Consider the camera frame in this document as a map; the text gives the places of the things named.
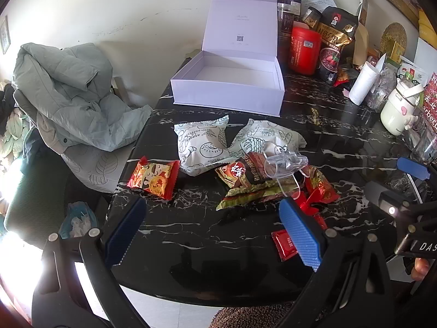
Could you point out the orange red snack packet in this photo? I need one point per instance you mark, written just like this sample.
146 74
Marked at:
153 177

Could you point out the person's brown speckled clothing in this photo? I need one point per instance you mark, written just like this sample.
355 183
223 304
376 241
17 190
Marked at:
252 317

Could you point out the white paper roll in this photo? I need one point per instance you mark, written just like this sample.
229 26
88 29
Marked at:
363 82

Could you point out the dark green chair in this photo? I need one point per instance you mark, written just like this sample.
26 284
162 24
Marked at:
34 194

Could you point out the red printed snack bag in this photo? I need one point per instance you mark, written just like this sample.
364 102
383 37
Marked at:
431 102

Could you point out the clear plastic bag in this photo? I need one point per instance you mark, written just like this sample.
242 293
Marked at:
382 88

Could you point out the person's right hand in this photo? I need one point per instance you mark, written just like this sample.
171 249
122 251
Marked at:
419 268

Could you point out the red canister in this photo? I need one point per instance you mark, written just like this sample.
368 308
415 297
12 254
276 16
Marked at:
304 51

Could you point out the small red snack packet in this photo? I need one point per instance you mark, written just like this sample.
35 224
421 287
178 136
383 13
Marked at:
341 78

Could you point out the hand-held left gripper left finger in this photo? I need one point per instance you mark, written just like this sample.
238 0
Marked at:
124 232

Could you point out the small red sachet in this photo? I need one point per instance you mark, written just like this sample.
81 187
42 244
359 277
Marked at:
285 244

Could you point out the pile of clothes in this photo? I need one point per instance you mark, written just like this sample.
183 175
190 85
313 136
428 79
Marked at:
13 133

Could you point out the red plastic ornament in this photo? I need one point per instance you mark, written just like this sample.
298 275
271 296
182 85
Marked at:
305 206

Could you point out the black gold oat bag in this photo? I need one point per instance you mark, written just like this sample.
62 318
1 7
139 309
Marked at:
336 37

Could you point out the white gift box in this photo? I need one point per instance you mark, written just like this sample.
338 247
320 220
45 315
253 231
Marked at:
239 71

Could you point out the small wall picture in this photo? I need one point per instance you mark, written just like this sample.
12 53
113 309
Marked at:
4 34

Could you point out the pale green puffer jacket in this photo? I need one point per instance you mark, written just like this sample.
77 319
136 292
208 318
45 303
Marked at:
68 92

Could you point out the white cartoon cup with lid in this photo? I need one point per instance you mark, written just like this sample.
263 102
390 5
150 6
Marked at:
396 112

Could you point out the round woven mat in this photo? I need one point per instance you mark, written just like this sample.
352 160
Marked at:
392 36

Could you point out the small clear jar dark contents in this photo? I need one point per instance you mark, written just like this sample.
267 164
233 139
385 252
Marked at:
293 1

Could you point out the grey leaf-print chair cover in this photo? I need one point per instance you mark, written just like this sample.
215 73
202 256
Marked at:
95 167

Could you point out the brown date snack packet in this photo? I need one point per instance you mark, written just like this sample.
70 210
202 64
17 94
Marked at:
245 174

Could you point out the white bread packet line drawings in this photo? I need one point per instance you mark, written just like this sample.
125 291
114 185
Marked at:
259 136
198 143

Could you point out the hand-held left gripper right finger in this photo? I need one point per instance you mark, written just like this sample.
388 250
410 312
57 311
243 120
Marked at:
300 235

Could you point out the green gold snack packet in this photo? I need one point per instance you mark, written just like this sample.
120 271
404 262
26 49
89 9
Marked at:
249 196

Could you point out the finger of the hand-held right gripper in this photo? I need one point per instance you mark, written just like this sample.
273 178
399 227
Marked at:
413 168

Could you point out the kraft paper bag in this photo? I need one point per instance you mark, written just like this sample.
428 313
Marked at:
360 44

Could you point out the green white snack bag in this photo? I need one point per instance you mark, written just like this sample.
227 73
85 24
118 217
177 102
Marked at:
411 73

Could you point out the trash bin with blue bag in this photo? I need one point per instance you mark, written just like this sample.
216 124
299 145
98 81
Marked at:
76 218

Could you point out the small dark gold bag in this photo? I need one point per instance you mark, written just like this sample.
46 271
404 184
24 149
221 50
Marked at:
311 17

